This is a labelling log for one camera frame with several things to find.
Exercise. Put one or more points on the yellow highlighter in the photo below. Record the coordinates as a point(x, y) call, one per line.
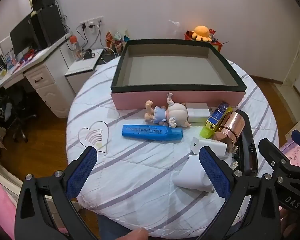
point(206, 132)

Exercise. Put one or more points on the blue and white box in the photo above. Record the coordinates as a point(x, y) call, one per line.
point(10, 58)

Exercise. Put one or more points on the white wall outlet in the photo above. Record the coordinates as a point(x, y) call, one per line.
point(92, 22)

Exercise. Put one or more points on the pink fleece cloth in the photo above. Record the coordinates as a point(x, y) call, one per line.
point(0, 200)

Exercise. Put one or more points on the pink box with dark rim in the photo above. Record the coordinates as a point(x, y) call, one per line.
point(170, 70)

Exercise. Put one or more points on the red desk item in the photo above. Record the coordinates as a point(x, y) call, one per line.
point(30, 54)

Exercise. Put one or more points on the clear plastic bag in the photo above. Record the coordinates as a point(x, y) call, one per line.
point(175, 27)

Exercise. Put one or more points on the white door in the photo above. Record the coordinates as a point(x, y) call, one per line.
point(298, 62)

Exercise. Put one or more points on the rose gold cylinder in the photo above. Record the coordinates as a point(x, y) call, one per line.
point(228, 130)

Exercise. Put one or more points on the person's right hand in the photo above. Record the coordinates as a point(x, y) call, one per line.
point(288, 222)

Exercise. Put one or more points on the red snack bag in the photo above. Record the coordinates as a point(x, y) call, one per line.
point(110, 38)

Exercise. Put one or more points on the small black gadget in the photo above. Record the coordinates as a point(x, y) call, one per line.
point(89, 54)

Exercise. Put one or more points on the person's left hand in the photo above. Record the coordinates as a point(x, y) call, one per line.
point(130, 235)

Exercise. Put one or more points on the black computer tower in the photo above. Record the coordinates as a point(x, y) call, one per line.
point(50, 27)

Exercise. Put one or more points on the pink embroidered blanket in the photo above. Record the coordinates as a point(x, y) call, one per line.
point(297, 156)

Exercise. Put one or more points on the white plug charger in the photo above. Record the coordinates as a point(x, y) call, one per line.
point(212, 146)

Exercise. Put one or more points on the blue and gold lighter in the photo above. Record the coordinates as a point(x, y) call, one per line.
point(217, 116)

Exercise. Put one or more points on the blue snack bag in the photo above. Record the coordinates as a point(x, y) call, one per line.
point(126, 37)

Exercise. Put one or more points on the black office chair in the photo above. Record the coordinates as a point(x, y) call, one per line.
point(17, 110)

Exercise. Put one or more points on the black computer monitor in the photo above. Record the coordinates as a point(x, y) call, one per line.
point(22, 37)

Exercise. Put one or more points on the small doll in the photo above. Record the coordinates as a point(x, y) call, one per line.
point(176, 112)

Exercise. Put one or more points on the clear bottle with orange cap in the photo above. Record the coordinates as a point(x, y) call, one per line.
point(76, 50)

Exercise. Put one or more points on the clear heart-shaped coaster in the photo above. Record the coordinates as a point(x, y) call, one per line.
point(90, 140)

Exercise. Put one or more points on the white desk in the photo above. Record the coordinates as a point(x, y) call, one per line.
point(50, 85)

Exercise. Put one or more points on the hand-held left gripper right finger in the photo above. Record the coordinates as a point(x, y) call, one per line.
point(216, 172)

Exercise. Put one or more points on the green and white snack bag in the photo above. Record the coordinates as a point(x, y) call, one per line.
point(118, 38)

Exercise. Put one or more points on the white side cabinet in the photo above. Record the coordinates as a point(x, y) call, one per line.
point(77, 85)

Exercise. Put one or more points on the blue rectangular packet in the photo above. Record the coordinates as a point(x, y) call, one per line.
point(150, 132)

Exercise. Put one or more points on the red plastic crate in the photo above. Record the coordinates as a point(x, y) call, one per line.
point(216, 46)

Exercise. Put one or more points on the black remote with back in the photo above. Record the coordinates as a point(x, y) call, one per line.
point(247, 135)

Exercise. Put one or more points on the orange octopus plush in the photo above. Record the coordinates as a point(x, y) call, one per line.
point(201, 31)

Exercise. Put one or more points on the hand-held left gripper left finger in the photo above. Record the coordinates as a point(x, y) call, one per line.
point(81, 170)

